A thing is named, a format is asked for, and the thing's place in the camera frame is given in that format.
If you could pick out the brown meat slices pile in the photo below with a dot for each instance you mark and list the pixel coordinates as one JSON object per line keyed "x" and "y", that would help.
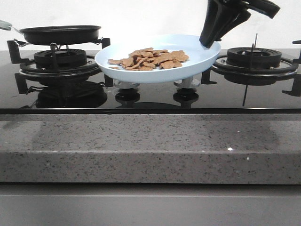
{"x": 149, "y": 59}

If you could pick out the black glass gas hob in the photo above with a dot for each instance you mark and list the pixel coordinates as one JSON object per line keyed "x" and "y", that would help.
{"x": 218, "y": 93}

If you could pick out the silver stove knob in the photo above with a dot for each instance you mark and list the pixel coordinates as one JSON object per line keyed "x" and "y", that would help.
{"x": 188, "y": 83}
{"x": 125, "y": 85}

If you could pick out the metal wire pan support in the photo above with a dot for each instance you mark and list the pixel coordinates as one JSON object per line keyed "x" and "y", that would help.
{"x": 19, "y": 44}

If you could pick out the black left gas burner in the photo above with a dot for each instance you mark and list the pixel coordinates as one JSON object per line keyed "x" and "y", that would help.
{"x": 64, "y": 58}

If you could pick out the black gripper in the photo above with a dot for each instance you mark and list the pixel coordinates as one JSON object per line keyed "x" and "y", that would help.
{"x": 224, "y": 15}

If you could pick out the silver left stove knob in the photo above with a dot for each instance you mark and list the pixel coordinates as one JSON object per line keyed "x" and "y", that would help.
{"x": 125, "y": 85}

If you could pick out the black pot grate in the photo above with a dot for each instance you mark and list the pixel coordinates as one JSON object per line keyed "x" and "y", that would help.
{"x": 29, "y": 69}
{"x": 252, "y": 76}

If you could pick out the silver right stove knob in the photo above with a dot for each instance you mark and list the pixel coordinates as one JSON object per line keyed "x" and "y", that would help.
{"x": 188, "y": 83}

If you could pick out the black gas burner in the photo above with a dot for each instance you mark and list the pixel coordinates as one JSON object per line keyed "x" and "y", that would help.
{"x": 259, "y": 58}
{"x": 64, "y": 58}

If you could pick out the black right pot grate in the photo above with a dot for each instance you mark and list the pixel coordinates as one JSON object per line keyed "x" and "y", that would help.
{"x": 252, "y": 76}

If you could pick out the grey cabinet front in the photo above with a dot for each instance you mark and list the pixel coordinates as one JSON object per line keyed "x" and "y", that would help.
{"x": 149, "y": 205}

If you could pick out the light blue plate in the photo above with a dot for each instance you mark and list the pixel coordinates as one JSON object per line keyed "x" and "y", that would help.
{"x": 200, "y": 58}

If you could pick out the black left pot grate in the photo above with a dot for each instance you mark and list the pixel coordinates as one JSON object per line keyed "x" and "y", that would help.
{"x": 29, "y": 69}

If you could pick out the black frying pan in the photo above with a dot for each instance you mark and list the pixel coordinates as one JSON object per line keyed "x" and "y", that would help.
{"x": 60, "y": 35}

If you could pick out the black right gas burner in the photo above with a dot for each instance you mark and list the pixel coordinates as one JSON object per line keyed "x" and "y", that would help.
{"x": 259, "y": 58}

